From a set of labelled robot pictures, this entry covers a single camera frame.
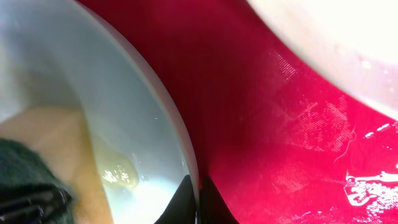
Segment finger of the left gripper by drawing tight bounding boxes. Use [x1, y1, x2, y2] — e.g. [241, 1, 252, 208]
[1, 184, 73, 224]

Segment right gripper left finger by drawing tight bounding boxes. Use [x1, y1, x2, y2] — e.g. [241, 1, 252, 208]
[155, 175, 196, 224]

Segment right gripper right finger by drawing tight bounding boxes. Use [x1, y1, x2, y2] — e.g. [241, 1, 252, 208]
[200, 177, 239, 224]

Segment green yellow sponge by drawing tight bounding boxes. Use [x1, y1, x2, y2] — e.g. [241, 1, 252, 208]
[1, 107, 114, 224]

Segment light blue plate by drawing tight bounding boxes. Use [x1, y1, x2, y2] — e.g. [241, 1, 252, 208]
[1, 1, 199, 223]

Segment white plate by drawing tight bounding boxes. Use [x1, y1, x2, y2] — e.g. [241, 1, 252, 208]
[248, 0, 397, 119]

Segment red plastic tray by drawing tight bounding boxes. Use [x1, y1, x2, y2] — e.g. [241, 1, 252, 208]
[83, 0, 397, 223]

